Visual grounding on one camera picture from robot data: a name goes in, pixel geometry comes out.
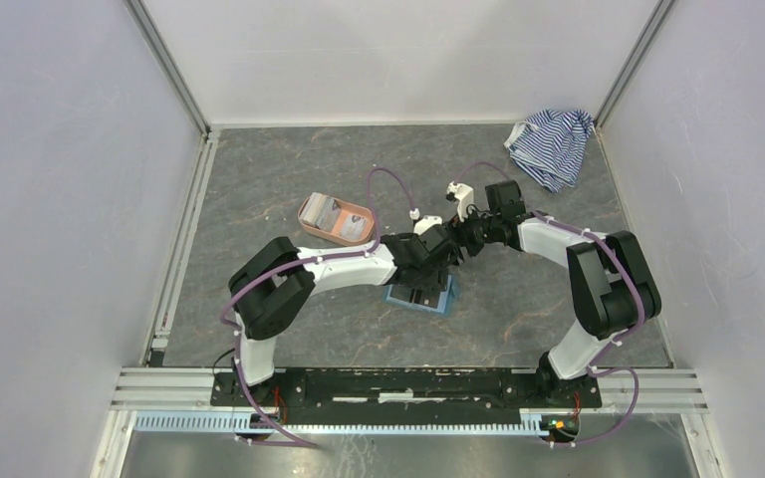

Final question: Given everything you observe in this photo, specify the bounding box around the teal card holder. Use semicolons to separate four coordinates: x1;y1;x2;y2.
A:
382;275;459;316

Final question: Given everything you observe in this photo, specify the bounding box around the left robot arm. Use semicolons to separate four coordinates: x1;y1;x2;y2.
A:
220;225;461;406

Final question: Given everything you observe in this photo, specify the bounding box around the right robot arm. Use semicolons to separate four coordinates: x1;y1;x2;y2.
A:
446;180;662;406

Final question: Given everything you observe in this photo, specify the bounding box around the white VIP card in tray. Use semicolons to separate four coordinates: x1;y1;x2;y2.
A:
338;214;368;242

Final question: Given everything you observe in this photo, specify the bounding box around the stack of credit cards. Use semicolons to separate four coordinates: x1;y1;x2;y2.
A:
299;192;341;232

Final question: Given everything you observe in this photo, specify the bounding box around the pink oval tray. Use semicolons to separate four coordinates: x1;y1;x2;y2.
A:
297;194;376;246

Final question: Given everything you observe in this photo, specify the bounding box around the blue striped cloth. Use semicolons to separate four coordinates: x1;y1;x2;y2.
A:
504;110;595;193

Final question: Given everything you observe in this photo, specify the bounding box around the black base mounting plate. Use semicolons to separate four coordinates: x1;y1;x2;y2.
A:
210;366;603;427

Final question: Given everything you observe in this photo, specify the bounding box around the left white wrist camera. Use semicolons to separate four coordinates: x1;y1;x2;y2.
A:
408;208;443;235

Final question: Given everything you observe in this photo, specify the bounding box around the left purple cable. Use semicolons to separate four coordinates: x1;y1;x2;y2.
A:
218;167;420;450

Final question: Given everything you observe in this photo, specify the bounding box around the purple cable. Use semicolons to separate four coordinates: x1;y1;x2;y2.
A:
218;167;420;450
454;161;647;448

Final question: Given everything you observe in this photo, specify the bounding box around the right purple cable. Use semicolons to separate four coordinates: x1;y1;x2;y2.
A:
454;161;647;448

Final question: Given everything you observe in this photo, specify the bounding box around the aluminium frame rail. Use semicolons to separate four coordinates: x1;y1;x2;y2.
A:
92;366;723;477

